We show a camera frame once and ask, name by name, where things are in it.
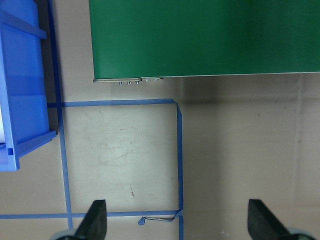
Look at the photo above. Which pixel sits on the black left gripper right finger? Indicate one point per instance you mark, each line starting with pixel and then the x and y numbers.
pixel 262 224

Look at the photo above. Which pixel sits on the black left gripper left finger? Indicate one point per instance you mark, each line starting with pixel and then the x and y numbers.
pixel 94 224

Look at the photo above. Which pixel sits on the white foam pad left bin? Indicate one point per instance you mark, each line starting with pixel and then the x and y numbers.
pixel 2 125

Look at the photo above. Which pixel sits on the blue left storage bin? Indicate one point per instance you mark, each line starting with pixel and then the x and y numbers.
pixel 22 85

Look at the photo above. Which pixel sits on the green conveyor belt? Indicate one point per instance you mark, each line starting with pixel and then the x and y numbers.
pixel 142 39

